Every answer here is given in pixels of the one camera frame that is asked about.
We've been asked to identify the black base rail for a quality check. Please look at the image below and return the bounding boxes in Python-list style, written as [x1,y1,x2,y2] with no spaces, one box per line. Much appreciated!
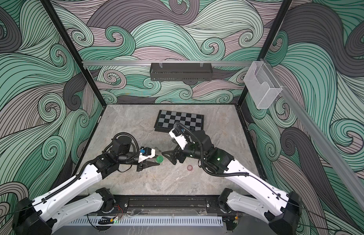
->
[82,194,289,214]

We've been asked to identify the black wall shelf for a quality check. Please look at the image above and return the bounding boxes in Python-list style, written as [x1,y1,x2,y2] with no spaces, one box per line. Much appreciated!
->
[150,62,213,82]

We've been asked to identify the white ventilated front strip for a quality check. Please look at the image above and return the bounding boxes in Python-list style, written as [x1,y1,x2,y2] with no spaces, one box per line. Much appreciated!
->
[67,216,224,228]

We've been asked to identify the clear plastic wall bin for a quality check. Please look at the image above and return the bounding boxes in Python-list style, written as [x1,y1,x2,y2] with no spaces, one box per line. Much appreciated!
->
[244,61,282,109]

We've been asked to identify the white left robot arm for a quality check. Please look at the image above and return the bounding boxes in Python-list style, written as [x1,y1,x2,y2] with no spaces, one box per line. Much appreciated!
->
[12,132,158,235]

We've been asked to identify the green paint jar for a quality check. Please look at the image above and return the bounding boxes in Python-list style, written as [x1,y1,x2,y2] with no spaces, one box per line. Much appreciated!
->
[155,156,164,164]

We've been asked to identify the black white chessboard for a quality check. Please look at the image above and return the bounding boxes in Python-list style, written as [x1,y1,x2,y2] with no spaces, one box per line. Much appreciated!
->
[154,110,204,133]

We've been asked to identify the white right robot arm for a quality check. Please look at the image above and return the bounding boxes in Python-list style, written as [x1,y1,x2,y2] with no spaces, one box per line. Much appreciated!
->
[162,128,302,235]

